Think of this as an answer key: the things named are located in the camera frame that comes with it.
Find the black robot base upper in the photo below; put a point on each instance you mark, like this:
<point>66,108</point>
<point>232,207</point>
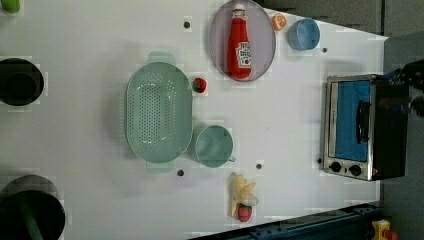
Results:
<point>21,82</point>

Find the black robot base lower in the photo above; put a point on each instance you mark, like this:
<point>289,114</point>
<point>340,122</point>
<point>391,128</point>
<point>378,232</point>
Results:
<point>31,210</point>

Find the black toaster oven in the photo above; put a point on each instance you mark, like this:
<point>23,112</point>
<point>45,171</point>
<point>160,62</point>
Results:
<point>365,127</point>

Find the green cup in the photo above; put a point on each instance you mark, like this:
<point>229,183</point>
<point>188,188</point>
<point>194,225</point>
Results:
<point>214,146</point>

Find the small red strawberry toy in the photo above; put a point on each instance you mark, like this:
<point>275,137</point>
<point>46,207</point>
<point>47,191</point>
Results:
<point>199,85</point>

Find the red ketchup bottle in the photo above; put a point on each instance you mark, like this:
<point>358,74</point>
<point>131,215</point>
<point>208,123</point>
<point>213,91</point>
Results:
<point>239,56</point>

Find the peeled banana toy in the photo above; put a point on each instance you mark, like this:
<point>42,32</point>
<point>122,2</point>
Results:
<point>242,193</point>

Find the grey oval plate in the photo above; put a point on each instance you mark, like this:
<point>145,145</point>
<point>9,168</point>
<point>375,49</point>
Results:
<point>260,33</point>

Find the orange slice toy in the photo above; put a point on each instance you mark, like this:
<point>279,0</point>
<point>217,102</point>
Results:
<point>279,21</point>

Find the blue bowl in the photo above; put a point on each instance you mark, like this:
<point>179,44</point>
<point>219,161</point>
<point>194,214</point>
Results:
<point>304,35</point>

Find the green cylinder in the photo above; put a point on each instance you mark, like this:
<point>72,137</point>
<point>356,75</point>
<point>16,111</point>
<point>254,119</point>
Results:
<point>10,6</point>

